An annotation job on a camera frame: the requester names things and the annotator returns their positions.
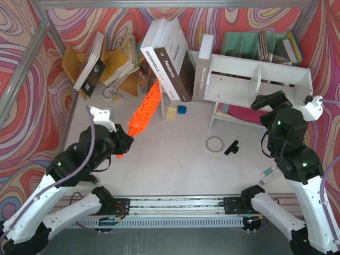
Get orange microfiber duster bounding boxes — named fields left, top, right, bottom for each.
left=116, top=80, right=162, bottom=159

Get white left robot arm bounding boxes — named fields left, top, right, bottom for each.
left=1, top=124, right=134, bottom=254

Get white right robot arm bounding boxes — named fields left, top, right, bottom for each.
left=241, top=91, right=339, bottom=254

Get white wooden bookshelf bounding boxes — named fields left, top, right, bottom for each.
left=204, top=54, right=313, bottom=127

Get magenta folder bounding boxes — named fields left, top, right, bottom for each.
left=228, top=105, right=267, bottom=125

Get white glue tube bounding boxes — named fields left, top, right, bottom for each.
left=259, top=166, right=281, bottom=185

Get teal file organizer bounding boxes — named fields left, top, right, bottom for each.
left=220, top=30, right=303, bottom=66

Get black binder clip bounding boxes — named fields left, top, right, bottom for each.
left=224, top=140, right=239, bottom=156

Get yellow sticky note pad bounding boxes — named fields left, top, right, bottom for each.
left=166, top=107, right=177, bottom=121

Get white black leaning book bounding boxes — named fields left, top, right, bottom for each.
left=73, top=32, right=106, bottom=97

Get clear pen cup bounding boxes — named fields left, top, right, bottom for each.
left=138, top=70, right=156, bottom=94

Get blue small cube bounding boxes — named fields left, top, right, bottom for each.
left=177, top=105, right=187, bottom=114

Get grey upright book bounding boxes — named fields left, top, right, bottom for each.
left=192, top=34, right=215, bottom=102

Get wooden book stand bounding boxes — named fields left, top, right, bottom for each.
left=62, top=32, right=139, bottom=97

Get large white brown book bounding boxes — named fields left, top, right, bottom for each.
left=140, top=18, right=196, bottom=102

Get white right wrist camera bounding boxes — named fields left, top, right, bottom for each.
left=293, top=95, right=323, bottom=122

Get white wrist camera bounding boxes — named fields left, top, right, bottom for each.
left=293, top=95, right=323, bottom=122
left=86, top=106, right=116, bottom=132

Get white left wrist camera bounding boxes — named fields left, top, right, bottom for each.
left=86, top=106, right=116, bottom=132

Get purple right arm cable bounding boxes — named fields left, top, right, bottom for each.
left=318, top=97, right=340, bottom=213

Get tape ring with clip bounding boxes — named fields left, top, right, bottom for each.
left=102, top=87, right=123, bottom=104

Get clear tape ring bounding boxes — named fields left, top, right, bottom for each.
left=205, top=135, right=224, bottom=154

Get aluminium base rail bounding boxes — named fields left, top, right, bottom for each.
left=61, top=195, right=295, bottom=217

